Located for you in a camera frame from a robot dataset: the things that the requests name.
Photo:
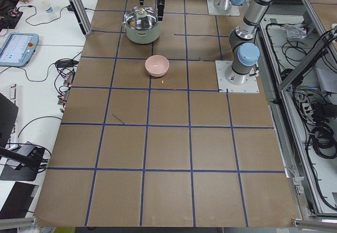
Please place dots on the white keyboard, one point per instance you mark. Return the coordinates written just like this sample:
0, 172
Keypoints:
8, 98

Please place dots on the pale green steel pot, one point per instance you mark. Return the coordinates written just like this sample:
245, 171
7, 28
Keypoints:
143, 36

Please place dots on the blue teach pendant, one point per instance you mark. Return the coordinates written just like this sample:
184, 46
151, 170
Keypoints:
18, 49

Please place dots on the aluminium frame post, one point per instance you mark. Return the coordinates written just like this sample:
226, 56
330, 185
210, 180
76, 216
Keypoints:
81, 16

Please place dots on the paper cup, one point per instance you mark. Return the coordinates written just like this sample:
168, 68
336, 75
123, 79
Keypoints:
47, 6

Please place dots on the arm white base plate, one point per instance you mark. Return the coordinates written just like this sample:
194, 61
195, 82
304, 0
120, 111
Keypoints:
230, 82
222, 8

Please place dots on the pink plastic bowl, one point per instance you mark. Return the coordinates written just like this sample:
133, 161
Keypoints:
157, 65

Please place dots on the glass pot lid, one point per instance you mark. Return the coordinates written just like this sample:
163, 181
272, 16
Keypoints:
146, 17

